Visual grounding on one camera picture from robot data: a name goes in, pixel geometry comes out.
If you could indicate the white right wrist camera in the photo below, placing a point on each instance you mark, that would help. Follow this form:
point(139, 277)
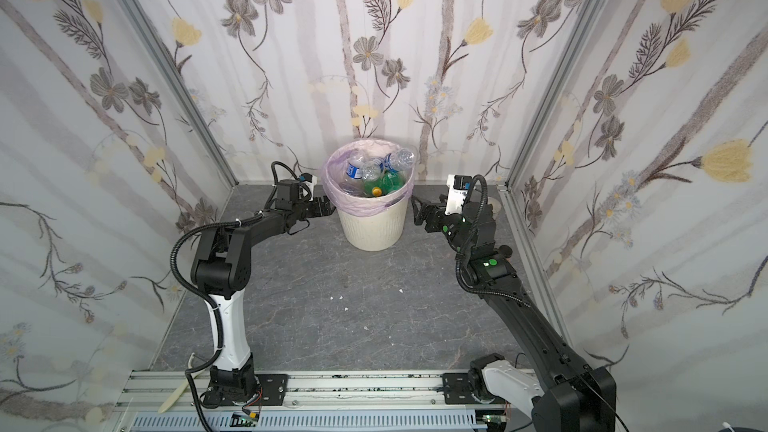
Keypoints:
point(458, 189)

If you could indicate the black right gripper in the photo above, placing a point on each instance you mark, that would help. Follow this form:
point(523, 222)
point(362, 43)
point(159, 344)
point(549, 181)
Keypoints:
point(432, 218)

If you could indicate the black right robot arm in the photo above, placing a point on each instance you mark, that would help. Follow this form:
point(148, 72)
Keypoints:
point(565, 393)

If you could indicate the amber jar black lid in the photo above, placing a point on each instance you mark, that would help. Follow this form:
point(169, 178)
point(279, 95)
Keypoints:
point(506, 251)

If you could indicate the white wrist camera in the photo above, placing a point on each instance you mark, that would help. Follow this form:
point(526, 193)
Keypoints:
point(308, 178)
point(458, 189)

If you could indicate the pepsi label clear bottle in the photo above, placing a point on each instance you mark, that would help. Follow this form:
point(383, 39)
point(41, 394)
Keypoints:
point(372, 170)

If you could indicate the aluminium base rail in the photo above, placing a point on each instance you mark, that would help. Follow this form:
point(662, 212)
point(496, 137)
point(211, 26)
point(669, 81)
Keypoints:
point(406, 400)

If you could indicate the green soda bottle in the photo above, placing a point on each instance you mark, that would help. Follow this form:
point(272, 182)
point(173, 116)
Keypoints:
point(391, 182)
point(373, 189)

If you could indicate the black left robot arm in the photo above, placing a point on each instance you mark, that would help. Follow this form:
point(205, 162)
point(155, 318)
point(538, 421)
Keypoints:
point(214, 263)

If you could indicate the blue label water bottle front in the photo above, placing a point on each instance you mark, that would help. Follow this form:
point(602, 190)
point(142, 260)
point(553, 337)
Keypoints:
point(353, 168)

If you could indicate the cream ribbed waste bin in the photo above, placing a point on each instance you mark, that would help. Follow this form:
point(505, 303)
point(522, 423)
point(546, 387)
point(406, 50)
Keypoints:
point(378, 232)

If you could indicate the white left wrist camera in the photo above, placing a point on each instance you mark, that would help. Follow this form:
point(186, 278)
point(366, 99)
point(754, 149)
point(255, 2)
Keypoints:
point(308, 178)

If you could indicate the pink plastic bin liner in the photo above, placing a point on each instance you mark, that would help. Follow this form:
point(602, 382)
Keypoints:
point(351, 199)

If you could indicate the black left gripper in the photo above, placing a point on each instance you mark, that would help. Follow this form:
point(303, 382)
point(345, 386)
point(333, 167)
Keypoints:
point(315, 207)

